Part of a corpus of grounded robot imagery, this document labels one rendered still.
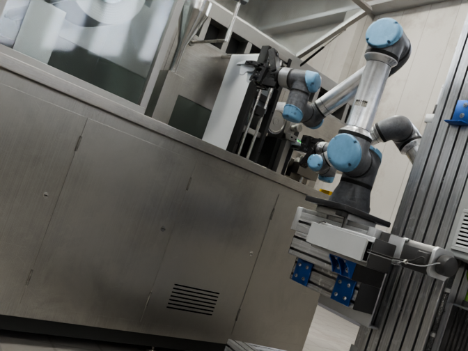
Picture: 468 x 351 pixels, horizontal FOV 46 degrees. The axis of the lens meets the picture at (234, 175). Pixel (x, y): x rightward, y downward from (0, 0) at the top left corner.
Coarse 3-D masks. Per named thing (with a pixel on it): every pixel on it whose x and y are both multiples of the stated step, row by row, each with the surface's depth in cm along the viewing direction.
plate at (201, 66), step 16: (176, 32) 272; (192, 48) 279; (208, 48) 285; (192, 64) 281; (208, 64) 287; (224, 64) 293; (192, 80) 282; (208, 80) 288; (192, 96) 284; (208, 96) 290; (304, 128) 338; (320, 128) 346; (336, 128) 356
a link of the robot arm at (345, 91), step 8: (408, 56) 193; (400, 64) 195; (360, 72) 202; (392, 72) 199; (344, 80) 206; (352, 80) 202; (336, 88) 205; (344, 88) 204; (352, 88) 203; (328, 96) 206; (336, 96) 205; (344, 96) 204; (352, 96) 205; (312, 104) 210; (320, 104) 207; (328, 104) 206; (336, 104) 206; (320, 112) 208; (328, 112) 208; (312, 120) 209; (320, 120) 211; (312, 128) 215
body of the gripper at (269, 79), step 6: (258, 66) 211; (264, 66) 210; (258, 72) 212; (264, 72) 209; (270, 72) 210; (276, 72) 206; (252, 78) 211; (258, 78) 209; (264, 78) 210; (270, 78) 210; (276, 78) 206; (258, 84) 214; (264, 84) 209; (270, 84) 208; (276, 84) 210; (276, 90) 209
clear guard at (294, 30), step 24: (216, 0) 285; (264, 0) 287; (288, 0) 288; (312, 0) 289; (336, 0) 290; (264, 24) 303; (288, 24) 304; (312, 24) 305; (336, 24) 306; (288, 48) 321
